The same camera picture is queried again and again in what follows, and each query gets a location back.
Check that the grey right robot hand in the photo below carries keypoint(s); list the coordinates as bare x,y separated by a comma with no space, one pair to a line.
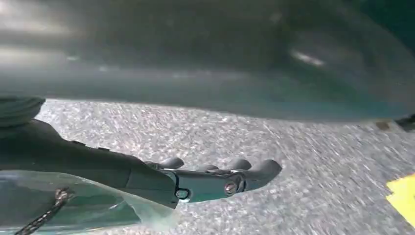
207,52

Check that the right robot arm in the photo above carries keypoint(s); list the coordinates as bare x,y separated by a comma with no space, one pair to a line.
16,110

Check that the translucent plastic guard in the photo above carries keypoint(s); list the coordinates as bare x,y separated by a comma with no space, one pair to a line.
97,207

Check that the yellow floor tape square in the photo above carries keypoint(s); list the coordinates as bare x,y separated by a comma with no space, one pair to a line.
403,198

